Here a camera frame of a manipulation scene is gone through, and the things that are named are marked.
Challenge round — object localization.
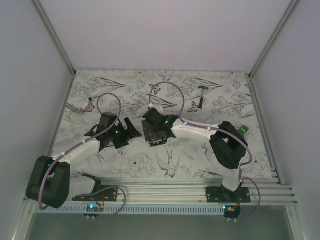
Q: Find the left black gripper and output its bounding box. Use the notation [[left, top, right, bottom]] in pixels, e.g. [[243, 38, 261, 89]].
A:
[[108, 117, 141, 149]]

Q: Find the black fuse box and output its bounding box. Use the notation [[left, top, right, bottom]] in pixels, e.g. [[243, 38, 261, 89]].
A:
[[149, 137, 168, 147]]

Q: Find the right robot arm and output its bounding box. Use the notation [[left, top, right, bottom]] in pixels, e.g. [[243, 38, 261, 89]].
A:
[[142, 107, 253, 203]]

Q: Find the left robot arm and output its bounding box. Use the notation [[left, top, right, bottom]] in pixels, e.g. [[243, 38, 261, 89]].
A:
[[25, 112, 141, 210]]

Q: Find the floral patterned mat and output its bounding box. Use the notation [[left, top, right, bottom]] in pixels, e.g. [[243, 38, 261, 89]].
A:
[[52, 70, 274, 179]]

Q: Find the metal latch with blue knob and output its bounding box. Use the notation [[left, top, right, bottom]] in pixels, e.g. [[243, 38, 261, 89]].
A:
[[66, 97, 95, 115]]

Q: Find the small hammer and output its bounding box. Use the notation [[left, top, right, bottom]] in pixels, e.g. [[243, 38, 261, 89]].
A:
[[198, 85, 209, 109]]

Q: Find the left controller board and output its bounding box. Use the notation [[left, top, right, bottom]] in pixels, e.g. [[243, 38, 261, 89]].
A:
[[83, 204, 104, 220]]

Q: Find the controller board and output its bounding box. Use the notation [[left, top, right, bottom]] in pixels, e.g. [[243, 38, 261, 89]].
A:
[[83, 204, 104, 220], [223, 205, 241, 221]]

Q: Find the green connector part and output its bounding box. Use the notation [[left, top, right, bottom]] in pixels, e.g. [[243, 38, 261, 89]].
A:
[[238, 125, 249, 138]]

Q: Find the right controller board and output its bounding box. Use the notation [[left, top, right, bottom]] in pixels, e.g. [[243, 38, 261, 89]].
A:
[[223, 205, 241, 221]]

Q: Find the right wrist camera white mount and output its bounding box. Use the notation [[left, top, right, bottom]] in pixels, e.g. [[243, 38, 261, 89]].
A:
[[148, 104, 164, 114]]

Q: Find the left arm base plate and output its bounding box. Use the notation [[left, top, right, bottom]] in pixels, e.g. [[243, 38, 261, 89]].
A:
[[72, 185, 118, 202]]

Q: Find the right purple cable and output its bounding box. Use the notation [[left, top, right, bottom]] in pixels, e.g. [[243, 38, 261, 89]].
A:
[[148, 81, 262, 222]]

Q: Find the purple cable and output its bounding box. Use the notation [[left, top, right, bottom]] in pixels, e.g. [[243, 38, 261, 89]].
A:
[[148, 81, 262, 222], [38, 92, 127, 220]]

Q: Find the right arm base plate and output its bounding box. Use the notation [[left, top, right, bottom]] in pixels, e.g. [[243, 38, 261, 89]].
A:
[[205, 185, 251, 204]]

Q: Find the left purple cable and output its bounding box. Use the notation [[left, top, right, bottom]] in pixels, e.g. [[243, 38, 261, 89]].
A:
[[38, 92, 127, 220]]

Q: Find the slotted cable duct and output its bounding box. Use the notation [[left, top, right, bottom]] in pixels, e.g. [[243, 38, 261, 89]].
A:
[[35, 203, 224, 216]]

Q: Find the aluminium rail frame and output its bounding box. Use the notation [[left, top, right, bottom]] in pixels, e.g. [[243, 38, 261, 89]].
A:
[[23, 174, 298, 205]]

